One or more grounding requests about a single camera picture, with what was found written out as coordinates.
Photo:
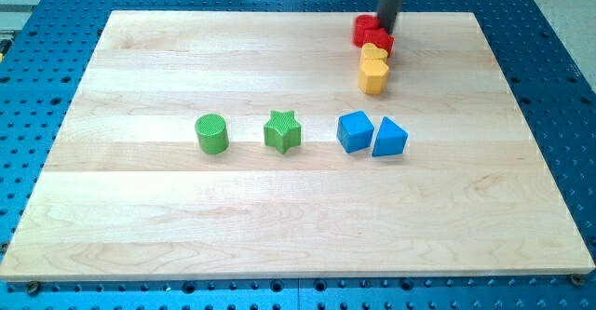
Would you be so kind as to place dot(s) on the red star block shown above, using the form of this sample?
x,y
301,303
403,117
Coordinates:
x,y
380,38

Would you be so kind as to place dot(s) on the green star block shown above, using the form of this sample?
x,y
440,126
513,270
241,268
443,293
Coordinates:
x,y
282,131

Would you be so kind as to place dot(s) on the yellow heart block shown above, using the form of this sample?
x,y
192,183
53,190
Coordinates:
x,y
371,52

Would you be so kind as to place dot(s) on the blue cube block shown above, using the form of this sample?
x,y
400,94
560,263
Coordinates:
x,y
355,131

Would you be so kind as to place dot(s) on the green cylinder block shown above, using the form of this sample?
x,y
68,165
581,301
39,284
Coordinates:
x,y
211,131

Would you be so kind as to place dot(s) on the blue triangle block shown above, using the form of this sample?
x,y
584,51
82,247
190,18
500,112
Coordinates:
x,y
390,139

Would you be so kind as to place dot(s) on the light wooden board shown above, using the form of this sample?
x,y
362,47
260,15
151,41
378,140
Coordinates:
x,y
126,192

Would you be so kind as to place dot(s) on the yellow hexagon block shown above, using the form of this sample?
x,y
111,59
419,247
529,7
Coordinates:
x,y
373,75

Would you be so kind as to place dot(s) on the red moon block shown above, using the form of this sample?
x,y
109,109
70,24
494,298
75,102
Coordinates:
x,y
363,23

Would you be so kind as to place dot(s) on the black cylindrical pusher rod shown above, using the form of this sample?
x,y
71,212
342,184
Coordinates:
x,y
387,12

